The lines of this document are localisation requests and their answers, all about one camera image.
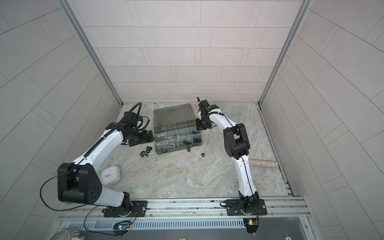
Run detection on grey compartment organizer box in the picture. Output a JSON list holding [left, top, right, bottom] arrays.
[[154, 104, 202, 155]]

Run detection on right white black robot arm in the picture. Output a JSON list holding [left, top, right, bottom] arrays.
[[195, 98, 260, 214]]

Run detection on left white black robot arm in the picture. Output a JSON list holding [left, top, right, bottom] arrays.
[[57, 112, 154, 216]]

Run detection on black nut left pair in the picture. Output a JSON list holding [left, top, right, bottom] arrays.
[[146, 146, 152, 154]]

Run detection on black wing nut left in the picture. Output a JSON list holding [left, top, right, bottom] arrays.
[[140, 151, 149, 158]]

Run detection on white square clock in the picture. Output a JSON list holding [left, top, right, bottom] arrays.
[[101, 166, 121, 186]]

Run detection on glitter tube with cap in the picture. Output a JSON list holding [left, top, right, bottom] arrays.
[[249, 160, 279, 168]]

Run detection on left controller board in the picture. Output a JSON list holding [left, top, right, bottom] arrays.
[[113, 221, 132, 236]]

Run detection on controller board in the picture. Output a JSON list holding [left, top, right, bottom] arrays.
[[113, 221, 132, 236], [243, 218, 260, 234]]

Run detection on right controller board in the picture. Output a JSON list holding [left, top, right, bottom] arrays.
[[243, 218, 260, 234]]

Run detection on white fan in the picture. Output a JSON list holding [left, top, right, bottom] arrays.
[[50, 228, 85, 240]]

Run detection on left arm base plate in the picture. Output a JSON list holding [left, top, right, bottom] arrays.
[[102, 201, 148, 218]]

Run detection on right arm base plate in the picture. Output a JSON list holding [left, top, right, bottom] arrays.
[[220, 199, 268, 217]]

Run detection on aluminium rail frame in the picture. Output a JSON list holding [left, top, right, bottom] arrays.
[[58, 196, 311, 221]]

